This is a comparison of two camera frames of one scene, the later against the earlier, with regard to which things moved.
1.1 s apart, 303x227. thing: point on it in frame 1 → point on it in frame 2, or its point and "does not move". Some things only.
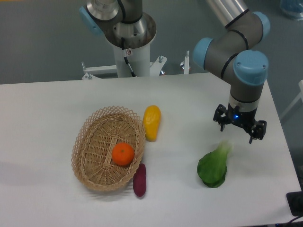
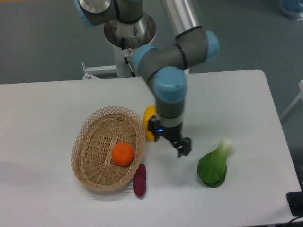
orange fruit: (122, 153) does not move
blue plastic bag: (292, 8) does not move
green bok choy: (212, 167) does not move
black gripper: (245, 119) → (183, 145)
